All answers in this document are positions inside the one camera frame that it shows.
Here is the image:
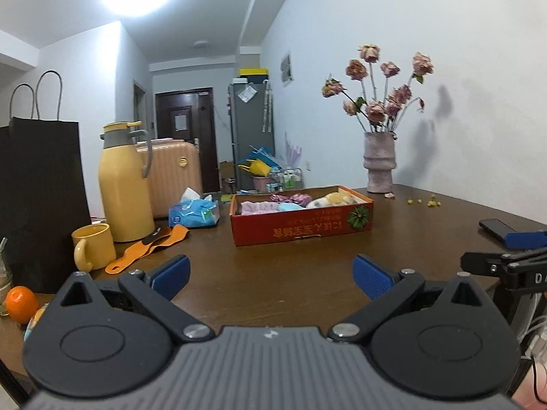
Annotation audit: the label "light blue plush toy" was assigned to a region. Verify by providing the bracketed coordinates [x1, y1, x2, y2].
[279, 203, 304, 212]

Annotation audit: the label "wall picture frame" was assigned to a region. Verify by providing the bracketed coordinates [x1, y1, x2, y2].
[280, 53, 294, 86]

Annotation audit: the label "black smartphone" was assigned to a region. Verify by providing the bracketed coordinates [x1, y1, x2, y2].
[478, 218, 516, 242]

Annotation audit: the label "colourful snack packet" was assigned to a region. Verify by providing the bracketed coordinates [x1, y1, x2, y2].
[23, 304, 48, 342]

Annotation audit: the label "yellow ceramic mug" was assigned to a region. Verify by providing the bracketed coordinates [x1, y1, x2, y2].
[71, 223, 117, 272]

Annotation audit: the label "wire storage cart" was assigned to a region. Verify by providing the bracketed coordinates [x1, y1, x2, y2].
[270, 167, 304, 192]

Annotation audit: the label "peach hard-shell suitcase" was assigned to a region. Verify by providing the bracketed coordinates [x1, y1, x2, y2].
[146, 138, 203, 218]

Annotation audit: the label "white yellow plush toy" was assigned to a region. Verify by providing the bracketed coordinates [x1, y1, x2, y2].
[306, 192, 356, 209]

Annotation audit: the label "orange black strap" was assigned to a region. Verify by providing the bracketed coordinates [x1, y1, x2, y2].
[105, 224, 190, 276]

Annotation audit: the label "yellow dried buds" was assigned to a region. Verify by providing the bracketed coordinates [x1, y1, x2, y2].
[406, 194, 441, 208]

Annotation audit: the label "black paper shopping bag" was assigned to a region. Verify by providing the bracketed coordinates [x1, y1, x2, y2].
[0, 69, 93, 296]

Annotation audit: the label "yellow box atop fridge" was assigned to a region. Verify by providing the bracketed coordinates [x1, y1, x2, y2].
[238, 68, 269, 77]

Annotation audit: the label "pink textured vase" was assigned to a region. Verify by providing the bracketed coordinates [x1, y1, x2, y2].
[363, 132, 397, 193]

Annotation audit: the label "yellow thermos jug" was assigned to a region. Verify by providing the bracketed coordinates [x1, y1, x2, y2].
[98, 121, 155, 243]

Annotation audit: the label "orange fruit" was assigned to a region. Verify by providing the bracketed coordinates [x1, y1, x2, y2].
[5, 286, 40, 325]

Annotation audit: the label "blue tissue pack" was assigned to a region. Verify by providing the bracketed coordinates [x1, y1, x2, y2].
[168, 187, 220, 229]

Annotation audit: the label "red cardboard box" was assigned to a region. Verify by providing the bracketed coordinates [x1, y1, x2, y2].
[229, 185, 374, 246]

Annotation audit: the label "dark brown door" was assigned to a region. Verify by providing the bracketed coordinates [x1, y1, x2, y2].
[155, 88, 221, 193]

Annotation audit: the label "glass cup with straw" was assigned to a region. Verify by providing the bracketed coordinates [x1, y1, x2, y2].
[0, 237, 12, 316]

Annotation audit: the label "yellow watering can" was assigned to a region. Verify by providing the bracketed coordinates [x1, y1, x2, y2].
[237, 158, 272, 178]

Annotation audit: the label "dried pink roses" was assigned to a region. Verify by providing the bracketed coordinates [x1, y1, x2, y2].
[321, 43, 434, 135]

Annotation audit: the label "grey refrigerator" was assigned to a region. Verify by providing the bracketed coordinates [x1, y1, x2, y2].
[228, 82, 275, 191]

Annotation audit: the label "person's right hand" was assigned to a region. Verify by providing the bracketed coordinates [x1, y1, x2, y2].
[512, 364, 547, 410]

